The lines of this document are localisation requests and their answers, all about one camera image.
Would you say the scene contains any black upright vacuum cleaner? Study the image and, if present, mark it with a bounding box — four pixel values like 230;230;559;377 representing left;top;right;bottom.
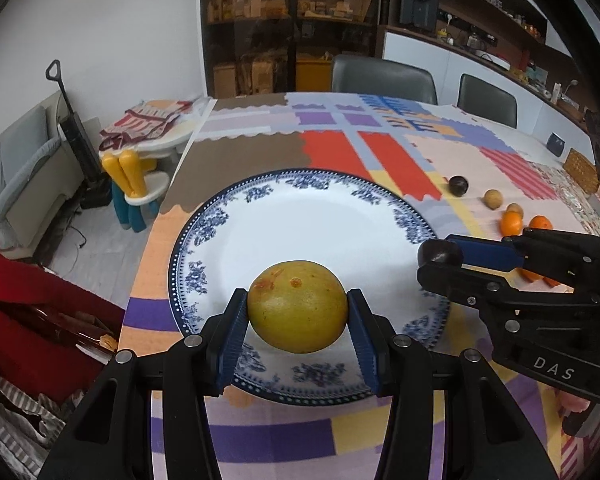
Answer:
45;60;112;209

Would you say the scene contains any red cloth on chair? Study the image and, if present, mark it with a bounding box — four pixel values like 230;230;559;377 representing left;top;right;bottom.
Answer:
0;254;124;403

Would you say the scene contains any dark blue mug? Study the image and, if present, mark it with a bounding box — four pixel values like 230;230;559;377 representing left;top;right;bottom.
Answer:
545;132;566;158

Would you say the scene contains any glass display cabinet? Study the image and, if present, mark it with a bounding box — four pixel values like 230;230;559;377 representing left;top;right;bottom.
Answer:
200;0;380;99

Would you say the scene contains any grey chair left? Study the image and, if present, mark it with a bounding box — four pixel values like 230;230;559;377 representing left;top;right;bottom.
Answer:
330;54;438;105

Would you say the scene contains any folded patterned cloth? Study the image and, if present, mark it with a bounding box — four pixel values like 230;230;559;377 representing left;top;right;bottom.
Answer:
99;100;194;152

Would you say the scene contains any grey chair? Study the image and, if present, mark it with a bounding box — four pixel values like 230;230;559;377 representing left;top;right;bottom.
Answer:
330;54;438;105
457;74;518;128

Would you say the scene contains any floral tile table mat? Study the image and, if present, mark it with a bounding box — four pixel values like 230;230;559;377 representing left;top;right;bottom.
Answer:
531;162;600;237

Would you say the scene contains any person's right hand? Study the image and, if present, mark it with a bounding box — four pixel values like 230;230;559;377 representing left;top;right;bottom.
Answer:
557;391;596;437

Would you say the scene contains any yellow child chair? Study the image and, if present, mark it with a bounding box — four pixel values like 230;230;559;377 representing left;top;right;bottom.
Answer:
100;150;171;233

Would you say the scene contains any wicker basket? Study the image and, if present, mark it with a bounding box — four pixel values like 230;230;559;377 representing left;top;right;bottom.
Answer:
562;148;600;195

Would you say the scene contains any large yellow pear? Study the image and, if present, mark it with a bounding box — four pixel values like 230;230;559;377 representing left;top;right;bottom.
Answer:
247;260;348;354

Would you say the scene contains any dark plum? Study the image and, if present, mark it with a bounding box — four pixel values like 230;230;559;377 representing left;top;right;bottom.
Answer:
448;176;469;197
417;238;464;268

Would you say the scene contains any dark wooden chair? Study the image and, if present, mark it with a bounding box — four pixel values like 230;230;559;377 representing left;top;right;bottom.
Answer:
0;301;118;354

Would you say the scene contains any brown kiwi left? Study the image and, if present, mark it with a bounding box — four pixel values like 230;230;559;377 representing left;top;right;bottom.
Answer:
482;188;504;210

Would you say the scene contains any small white side table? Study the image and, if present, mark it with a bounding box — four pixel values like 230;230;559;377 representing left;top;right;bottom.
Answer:
98;96;216;157

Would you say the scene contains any orange tangerine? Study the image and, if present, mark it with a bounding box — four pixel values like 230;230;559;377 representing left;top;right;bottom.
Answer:
500;210;524;237
528;216;554;230
543;276;562;288
518;268;543;283

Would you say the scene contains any brown kiwi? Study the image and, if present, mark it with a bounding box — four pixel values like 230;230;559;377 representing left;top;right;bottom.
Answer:
506;203;524;218
482;188;504;210

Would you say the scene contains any brown kiwi right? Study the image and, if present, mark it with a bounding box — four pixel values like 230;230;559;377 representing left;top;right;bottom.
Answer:
506;203;524;218

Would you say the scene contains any blue patterned white plate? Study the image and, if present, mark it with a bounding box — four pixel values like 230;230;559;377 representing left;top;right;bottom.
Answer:
168;167;451;406

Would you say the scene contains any striped cloth on chair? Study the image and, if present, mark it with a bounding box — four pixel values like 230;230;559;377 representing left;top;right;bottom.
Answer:
0;376;84;479

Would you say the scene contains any grey chair right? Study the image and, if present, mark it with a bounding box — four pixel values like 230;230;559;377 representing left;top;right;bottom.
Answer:
457;74;518;128

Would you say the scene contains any grey sofa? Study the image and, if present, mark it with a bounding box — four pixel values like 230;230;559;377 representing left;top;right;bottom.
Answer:
0;92;84;260

